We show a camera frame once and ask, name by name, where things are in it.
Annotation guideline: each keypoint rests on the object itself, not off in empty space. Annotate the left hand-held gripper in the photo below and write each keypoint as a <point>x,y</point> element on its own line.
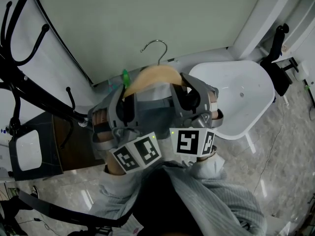
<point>137,151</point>

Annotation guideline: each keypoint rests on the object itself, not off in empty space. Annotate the person's right forearm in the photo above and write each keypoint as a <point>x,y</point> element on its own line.
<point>208,154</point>

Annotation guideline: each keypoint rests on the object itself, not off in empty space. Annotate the person's left forearm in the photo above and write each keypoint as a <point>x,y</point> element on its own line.
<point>115,165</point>

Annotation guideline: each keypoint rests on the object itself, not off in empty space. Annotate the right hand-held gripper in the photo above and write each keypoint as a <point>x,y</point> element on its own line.
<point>188,141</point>

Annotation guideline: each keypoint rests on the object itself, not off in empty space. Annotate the person's light ribbed sweater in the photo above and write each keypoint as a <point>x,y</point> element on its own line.
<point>221,198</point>

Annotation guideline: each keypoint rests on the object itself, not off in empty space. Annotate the white plastic chair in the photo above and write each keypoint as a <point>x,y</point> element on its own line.
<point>236,99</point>

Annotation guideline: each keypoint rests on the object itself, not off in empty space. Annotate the black bag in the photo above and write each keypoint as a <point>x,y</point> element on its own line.
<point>276,67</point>

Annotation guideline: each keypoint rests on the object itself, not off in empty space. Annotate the green plastic clip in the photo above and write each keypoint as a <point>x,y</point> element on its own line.
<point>126,79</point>

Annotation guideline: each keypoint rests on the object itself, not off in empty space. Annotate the person's left hand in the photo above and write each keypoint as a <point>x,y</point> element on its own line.
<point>100,122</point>

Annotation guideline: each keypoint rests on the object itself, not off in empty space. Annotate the dark wooden cabinet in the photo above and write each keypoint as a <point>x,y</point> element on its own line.
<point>71,146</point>

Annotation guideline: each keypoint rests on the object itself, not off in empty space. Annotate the black coat rack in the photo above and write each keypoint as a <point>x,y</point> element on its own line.
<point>27,82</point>

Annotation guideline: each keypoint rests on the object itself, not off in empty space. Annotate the grey clothing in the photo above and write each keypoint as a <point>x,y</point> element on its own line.
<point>153,112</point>

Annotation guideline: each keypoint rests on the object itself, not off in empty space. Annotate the person's right hand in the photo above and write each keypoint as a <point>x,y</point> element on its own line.
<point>214,106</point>

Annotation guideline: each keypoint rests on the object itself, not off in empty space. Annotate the wooden hanger with metal hook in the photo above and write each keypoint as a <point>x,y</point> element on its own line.
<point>157,74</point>

